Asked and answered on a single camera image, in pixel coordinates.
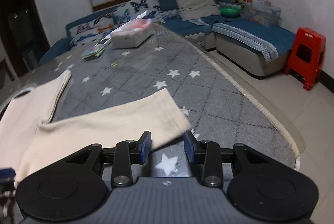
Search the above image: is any clear plastic storage bin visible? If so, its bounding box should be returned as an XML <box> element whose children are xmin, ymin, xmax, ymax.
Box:
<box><xmin>243</xmin><ymin>0</ymin><xmax>282</xmax><ymax>27</ymax></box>

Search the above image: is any white remote control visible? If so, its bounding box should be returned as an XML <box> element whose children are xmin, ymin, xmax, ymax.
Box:
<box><xmin>95</xmin><ymin>36</ymin><xmax>113</xmax><ymax>47</ymax></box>

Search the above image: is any green bowl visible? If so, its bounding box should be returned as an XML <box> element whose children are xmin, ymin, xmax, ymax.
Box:
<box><xmin>219</xmin><ymin>6</ymin><xmax>240</xmax><ymax>18</ymax></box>

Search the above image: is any blue patterned sofa cover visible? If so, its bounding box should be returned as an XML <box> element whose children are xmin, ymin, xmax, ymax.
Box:
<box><xmin>213</xmin><ymin>15</ymin><xmax>296</xmax><ymax>57</ymax></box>

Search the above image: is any grey star-printed tablecloth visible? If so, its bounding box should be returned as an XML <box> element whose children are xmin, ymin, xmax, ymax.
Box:
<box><xmin>0</xmin><ymin>23</ymin><xmax>306</xmax><ymax>177</ymax></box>

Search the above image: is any blue sofa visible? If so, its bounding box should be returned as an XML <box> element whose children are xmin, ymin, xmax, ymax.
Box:
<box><xmin>39</xmin><ymin>0</ymin><xmax>296</xmax><ymax>81</ymax></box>

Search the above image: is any grey cushion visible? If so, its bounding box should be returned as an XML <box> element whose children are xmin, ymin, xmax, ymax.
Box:
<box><xmin>174</xmin><ymin>0</ymin><xmax>221</xmax><ymax>21</ymax></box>

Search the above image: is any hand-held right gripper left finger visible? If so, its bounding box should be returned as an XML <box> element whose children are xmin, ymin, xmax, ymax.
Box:
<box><xmin>64</xmin><ymin>131</ymin><xmax>152</xmax><ymax>187</ymax></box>

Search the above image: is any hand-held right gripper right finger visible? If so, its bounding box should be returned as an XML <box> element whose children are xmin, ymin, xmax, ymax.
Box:
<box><xmin>184</xmin><ymin>131</ymin><xmax>263</xmax><ymax>187</ymax></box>

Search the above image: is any dark wooden door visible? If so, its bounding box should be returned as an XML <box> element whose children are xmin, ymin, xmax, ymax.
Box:
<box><xmin>0</xmin><ymin>0</ymin><xmax>50</xmax><ymax>78</ymax></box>

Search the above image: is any pink and white tissue pack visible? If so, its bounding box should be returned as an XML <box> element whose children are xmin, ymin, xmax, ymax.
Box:
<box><xmin>110</xmin><ymin>11</ymin><xmax>157</xmax><ymax>49</ymax></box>

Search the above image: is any cream garment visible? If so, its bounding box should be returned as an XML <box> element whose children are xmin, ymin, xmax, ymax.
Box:
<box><xmin>0</xmin><ymin>70</ymin><xmax>192</xmax><ymax>188</ymax></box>

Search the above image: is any red plastic stool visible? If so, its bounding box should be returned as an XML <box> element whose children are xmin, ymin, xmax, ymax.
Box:
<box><xmin>284</xmin><ymin>28</ymin><xmax>326</xmax><ymax>91</ymax></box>

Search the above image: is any clear plastic box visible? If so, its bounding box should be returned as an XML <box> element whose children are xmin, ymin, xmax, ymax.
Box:
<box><xmin>81</xmin><ymin>45</ymin><xmax>106</xmax><ymax>60</ymax></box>

